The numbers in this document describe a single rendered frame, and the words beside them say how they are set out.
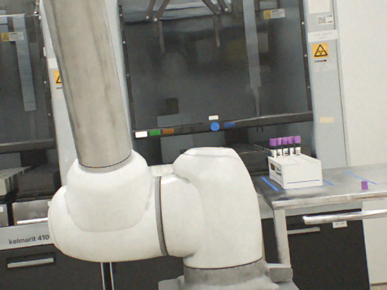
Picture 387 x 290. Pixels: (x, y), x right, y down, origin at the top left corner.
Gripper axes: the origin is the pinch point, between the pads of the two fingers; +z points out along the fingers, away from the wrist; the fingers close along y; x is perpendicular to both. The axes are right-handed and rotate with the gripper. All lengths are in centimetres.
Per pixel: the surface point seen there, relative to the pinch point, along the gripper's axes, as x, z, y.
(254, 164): 73, 37, 22
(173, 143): 135, 30, -2
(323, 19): 75, -9, 50
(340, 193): -4.0, 38.3, 30.7
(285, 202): -6.1, 38.7, 17.4
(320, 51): 75, 2, 48
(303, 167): 14.8, 33.4, 26.5
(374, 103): 186, 25, 98
